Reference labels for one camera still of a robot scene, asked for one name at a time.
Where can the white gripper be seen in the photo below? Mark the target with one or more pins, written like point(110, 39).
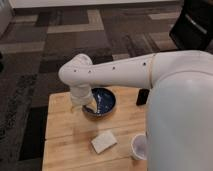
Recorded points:
point(82, 95)

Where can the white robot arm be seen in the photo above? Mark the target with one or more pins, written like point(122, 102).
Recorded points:
point(179, 120)

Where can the dark blue ceramic bowl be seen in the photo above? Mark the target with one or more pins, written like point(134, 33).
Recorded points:
point(106, 102)

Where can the white ceramic cup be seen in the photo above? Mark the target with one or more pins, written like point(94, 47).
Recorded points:
point(138, 147)

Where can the wooden table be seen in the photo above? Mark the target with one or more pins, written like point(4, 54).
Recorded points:
point(68, 135)

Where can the white sponge block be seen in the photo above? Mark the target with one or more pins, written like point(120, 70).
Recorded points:
point(103, 141)

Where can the black phone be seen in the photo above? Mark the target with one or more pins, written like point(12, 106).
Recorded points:
point(142, 97)

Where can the black chair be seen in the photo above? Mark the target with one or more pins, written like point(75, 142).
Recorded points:
point(193, 29)

